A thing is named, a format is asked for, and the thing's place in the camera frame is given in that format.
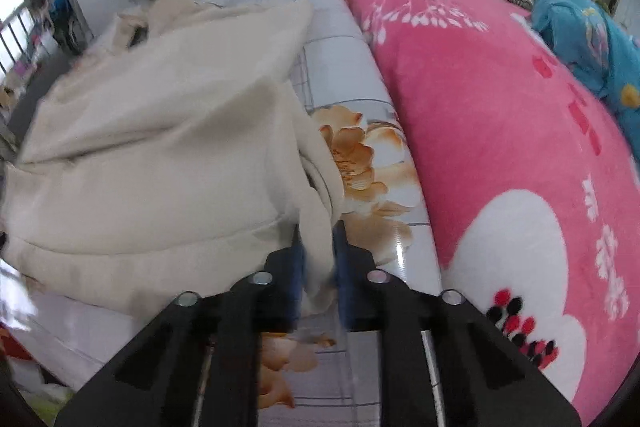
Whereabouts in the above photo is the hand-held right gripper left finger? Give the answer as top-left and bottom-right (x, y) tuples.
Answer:
(54, 224), (306, 427)

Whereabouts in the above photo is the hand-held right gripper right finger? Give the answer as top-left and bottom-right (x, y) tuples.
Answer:
(332, 222), (583, 427)

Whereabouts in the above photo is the cream jacket with black stripes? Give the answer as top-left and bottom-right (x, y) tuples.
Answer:
(0, 0), (346, 315)

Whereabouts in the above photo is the pink floral blanket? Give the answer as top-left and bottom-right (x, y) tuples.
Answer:
(325, 0), (640, 425)

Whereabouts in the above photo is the blue printed cloth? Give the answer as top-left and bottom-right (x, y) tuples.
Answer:
(530, 0), (640, 142)

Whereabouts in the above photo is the metal railing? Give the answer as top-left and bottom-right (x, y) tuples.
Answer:
(0, 4), (36, 82)

